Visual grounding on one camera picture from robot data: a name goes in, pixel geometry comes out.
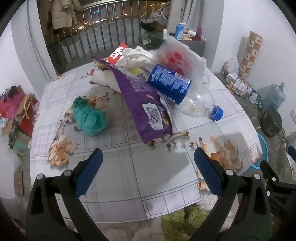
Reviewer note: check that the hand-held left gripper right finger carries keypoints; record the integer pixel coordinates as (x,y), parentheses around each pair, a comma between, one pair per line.
(208,171)

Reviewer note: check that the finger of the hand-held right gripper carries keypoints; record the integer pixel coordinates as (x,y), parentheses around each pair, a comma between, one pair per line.
(269,173)
(292,154)

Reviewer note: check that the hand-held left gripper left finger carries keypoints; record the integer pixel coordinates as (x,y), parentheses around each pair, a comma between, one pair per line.
(90,171)

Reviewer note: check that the blue plastic basin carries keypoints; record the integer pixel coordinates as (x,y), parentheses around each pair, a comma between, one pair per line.
(264,148)

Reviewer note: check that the teal mesh bag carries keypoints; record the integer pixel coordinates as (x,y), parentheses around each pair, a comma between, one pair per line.
(90,118)

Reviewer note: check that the purple snack bag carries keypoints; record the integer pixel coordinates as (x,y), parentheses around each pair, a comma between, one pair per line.
(138,97)

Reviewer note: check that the clear bottle with blue label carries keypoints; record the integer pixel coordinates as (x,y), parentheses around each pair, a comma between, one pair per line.
(168,81)

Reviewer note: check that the clear bag with red print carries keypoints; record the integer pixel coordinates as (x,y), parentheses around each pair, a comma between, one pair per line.
(178,58)

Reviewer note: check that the red and white snack bag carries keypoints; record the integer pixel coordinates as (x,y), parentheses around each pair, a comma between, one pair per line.
(116,55)

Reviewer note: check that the white appliance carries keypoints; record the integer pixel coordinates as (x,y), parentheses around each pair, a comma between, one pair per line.
(291,160)

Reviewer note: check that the black round appliance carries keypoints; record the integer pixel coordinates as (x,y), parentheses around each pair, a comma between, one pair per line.
(271,121)

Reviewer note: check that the black table leg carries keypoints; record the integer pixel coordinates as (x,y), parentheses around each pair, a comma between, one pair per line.
(189,212)

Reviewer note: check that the large blue water jug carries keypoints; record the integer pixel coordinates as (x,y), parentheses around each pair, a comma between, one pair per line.
(275,96)

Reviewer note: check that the green fuzzy rug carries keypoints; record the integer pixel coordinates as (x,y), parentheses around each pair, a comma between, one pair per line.
(178,224)

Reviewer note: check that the red brick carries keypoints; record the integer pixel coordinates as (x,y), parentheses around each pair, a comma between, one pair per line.
(19,183)

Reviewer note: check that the teal box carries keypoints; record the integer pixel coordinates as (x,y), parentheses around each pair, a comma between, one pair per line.
(19,143)

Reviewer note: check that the pile of printed papers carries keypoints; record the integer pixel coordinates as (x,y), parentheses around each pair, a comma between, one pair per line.
(239,84)

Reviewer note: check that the brown cardboard flaps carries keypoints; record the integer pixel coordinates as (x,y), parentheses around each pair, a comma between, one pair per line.
(9,126)

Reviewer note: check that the pink red plastic bag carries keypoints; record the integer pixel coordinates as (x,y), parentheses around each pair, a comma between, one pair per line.
(10,105)

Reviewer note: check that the tile pattern box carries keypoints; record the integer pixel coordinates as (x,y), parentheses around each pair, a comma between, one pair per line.
(251,55)

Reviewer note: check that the white floor plastic bag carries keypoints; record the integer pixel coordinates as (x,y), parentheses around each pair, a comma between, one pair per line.
(231,66)

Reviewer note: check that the grey cabinet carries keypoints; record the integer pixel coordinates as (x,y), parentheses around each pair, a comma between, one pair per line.
(196,47)

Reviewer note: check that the yellow food packets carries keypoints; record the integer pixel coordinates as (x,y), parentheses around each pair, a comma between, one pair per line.
(187,38)

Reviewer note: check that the maroon box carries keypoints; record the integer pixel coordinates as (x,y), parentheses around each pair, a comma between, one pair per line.
(199,32)

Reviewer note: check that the white tube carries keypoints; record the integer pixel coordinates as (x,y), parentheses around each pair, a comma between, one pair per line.
(192,32)

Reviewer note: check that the blue detergent bottle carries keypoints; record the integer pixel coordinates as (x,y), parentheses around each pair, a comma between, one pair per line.
(179,32)

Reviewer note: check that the green white carton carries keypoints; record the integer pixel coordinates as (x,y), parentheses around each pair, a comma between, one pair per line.
(146,39)

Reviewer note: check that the white roll-on bottle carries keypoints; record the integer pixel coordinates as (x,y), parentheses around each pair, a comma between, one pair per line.
(165,34)

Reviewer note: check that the dark cardboard box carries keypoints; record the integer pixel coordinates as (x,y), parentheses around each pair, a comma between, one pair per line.
(150,26)

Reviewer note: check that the grey curtain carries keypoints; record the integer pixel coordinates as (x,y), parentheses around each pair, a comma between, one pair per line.
(205,14)

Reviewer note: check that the beige puffer jacket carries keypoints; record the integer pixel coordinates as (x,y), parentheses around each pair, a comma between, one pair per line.
(61,16)

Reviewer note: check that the metal balcony railing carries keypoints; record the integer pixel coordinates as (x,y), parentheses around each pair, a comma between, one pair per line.
(92,8)

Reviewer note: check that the brown hanging coat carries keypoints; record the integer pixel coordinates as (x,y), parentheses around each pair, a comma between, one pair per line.
(44,14)

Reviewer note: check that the beige crumpled bag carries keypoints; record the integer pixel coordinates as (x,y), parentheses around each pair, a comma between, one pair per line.
(159,14)

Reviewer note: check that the white wall socket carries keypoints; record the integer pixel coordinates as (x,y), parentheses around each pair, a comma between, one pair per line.
(293,115)

